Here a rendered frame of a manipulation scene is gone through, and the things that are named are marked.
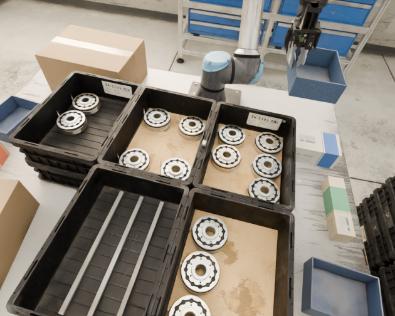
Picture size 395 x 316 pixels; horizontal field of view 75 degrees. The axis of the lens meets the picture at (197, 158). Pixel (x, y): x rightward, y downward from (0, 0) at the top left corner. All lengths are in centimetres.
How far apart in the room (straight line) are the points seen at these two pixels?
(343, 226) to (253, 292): 43
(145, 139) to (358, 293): 88
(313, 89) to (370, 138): 186
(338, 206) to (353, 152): 145
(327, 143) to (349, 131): 146
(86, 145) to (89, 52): 51
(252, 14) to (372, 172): 166
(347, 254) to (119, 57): 121
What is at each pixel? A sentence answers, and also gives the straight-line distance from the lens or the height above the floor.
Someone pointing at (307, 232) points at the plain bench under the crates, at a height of 70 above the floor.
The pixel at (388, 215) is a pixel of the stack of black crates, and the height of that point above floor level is 41.
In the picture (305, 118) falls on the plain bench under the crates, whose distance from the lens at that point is 143.
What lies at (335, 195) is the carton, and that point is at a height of 76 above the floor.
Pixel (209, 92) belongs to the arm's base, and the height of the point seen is 83.
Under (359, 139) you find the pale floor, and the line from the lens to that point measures 264.
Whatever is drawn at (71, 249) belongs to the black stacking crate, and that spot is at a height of 83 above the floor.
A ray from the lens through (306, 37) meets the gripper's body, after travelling 85.
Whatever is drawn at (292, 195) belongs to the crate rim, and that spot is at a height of 93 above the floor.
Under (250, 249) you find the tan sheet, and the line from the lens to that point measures 81.
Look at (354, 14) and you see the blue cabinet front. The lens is 279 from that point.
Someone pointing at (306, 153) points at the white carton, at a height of 77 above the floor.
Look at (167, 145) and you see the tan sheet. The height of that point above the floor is 83.
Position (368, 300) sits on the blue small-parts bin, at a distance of 105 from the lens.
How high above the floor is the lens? 157
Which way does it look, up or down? 52 degrees down
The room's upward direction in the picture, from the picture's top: 6 degrees clockwise
